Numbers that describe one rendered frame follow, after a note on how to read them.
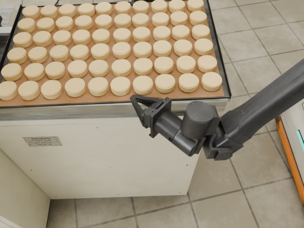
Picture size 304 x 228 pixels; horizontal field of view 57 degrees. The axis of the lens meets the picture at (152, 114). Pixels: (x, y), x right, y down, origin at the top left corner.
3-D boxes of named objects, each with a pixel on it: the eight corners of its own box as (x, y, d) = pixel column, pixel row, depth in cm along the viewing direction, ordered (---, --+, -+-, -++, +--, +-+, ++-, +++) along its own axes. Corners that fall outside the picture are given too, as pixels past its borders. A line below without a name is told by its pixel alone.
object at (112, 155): (54, 205, 150) (-44, 111, 75) (63, 146, 169) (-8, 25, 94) (185, 200, 152) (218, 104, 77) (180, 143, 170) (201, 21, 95)
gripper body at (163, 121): (147, 134, 70) (169, 153, 68) (146, 111, 62) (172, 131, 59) (163, 118, 73) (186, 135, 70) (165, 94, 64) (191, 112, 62)
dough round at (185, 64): (181, 76, 74) (182, 71, 72) (173, 64, 76) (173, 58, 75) (198, 70, 75) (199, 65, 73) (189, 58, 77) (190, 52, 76)
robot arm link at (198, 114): (230, 160, 64) (218, 130, 69) (250, 128, 55) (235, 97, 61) (179, 163, 61) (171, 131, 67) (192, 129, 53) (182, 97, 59)
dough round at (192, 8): (198, 1, 91) (198, -5, 89) (206, 10, 88) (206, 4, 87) (184, 5, 90) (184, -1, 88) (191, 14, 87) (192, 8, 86)
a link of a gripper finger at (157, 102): (123, 115, 73) (150, 137, 69) (121, 98, 67) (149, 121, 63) (141, 99, 76) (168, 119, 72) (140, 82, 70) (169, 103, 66)
